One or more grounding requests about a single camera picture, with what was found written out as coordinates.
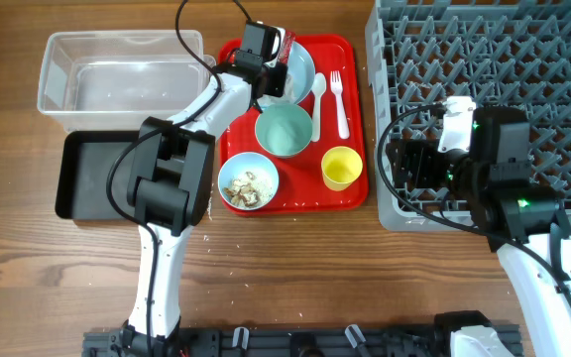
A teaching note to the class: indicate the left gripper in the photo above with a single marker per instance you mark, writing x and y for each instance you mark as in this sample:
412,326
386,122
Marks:
279,85

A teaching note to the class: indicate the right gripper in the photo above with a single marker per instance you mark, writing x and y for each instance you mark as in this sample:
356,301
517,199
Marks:
426,153

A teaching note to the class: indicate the light blue plate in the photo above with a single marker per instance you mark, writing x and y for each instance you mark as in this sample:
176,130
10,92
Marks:
301,67

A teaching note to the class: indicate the red snack wrapper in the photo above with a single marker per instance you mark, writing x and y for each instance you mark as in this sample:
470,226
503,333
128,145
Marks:
287,38

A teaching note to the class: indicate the white plastic spoon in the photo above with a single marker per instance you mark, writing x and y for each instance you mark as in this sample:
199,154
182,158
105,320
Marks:
318,89

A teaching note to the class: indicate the mint green bowl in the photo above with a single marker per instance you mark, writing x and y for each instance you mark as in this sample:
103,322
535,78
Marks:
284,130

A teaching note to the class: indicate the yellow plastic cup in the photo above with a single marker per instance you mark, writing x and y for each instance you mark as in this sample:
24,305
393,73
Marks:
341,166

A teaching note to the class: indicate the light blue small bowl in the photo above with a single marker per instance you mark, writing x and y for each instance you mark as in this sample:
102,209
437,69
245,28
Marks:
247,161

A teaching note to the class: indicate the rice and nut leftovers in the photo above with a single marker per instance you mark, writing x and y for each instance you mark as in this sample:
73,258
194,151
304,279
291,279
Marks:
249,190

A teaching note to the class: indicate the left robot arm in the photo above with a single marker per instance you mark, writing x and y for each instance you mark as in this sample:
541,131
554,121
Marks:
169,189

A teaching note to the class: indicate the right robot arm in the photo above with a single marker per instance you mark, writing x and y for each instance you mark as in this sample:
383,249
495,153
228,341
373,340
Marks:
482,158

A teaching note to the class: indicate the grey dishwasher rack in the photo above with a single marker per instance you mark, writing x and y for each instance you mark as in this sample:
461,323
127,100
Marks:
509,53

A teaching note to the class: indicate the red serving tray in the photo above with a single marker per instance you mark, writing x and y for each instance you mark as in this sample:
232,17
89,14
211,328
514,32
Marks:
301,187

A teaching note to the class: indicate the pink plastic fork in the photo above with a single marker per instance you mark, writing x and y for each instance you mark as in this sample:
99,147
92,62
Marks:
336,87

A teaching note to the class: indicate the clear plastic bin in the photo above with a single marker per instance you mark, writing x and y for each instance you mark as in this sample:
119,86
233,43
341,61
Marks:
114,80

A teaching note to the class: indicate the black plastic tray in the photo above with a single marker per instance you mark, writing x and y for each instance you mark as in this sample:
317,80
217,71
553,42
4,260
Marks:
86,161

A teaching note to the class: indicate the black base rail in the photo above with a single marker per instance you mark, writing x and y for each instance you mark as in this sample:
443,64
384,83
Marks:
409,340

